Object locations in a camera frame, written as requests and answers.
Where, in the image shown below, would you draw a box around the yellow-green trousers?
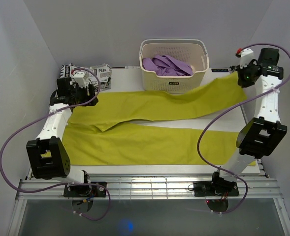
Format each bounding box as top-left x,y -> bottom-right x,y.
62,73 -> 247,166

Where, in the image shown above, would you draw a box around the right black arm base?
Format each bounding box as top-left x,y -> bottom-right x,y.
188,180 -> 239,213

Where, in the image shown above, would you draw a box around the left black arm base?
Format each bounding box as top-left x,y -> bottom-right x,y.
63,182 -> 107,213

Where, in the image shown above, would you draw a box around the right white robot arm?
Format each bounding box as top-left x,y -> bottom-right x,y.
209,48 -> 287,195

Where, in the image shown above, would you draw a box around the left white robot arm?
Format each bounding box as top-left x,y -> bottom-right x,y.
26,71 -> 98,197

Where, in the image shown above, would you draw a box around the folded newspaper print trousers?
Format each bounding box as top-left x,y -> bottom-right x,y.
60,63 -> 112,92

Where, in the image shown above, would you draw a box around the cream perforated laundry basket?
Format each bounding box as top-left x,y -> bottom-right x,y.
139,39 -> 209,93

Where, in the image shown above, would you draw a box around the purple garment in basket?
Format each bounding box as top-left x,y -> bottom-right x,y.
142,55 -> 194,76

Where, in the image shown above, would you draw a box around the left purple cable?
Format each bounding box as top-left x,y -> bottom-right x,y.
0,67 -> 111,221

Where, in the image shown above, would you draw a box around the purple cable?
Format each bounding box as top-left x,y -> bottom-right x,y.
0,67 -> 111,221
186,43 -> 290,215

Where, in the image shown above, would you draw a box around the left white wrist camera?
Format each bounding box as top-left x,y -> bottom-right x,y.
72,71 -> 89,89

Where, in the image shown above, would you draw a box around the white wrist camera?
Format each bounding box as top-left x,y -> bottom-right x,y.
72,71 -> 89,89
236,48 -> 254,69

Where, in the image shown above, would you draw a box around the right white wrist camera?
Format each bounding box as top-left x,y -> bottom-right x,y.
236,48 -> 254,69

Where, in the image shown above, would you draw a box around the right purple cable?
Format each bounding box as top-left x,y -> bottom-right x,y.
186,43 -> 290,215

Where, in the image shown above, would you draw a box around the aluminium rail frame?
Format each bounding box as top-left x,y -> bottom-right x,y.
9,65 -> 290,236

